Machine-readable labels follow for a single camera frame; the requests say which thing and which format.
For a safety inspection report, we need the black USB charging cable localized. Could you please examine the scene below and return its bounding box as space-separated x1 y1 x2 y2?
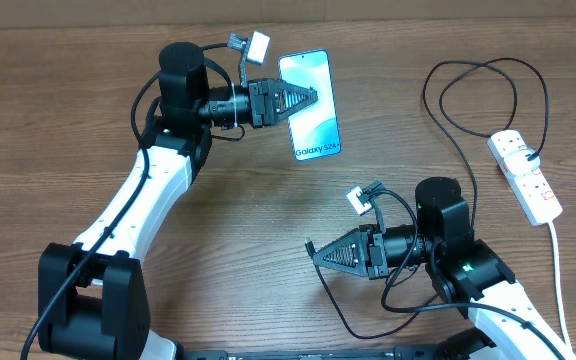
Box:
303 57 550 341

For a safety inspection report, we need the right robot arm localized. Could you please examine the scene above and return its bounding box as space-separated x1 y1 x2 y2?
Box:
306 177 575 359

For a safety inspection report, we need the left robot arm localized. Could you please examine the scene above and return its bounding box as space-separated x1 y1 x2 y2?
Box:
26 42 320 360

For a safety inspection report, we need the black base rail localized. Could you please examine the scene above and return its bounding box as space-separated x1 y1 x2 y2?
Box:
174 345 469 360

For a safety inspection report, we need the white power strip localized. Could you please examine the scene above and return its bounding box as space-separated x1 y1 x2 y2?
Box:
487 130 563 226

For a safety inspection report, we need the white USB charger plug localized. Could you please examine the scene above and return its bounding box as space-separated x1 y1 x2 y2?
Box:
501 148 541 179

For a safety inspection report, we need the white power strip cord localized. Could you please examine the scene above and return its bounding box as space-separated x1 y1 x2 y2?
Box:
546 221 572 351

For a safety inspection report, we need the blue Galaxy smartphone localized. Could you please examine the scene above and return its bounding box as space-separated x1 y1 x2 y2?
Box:
278 49 341 161

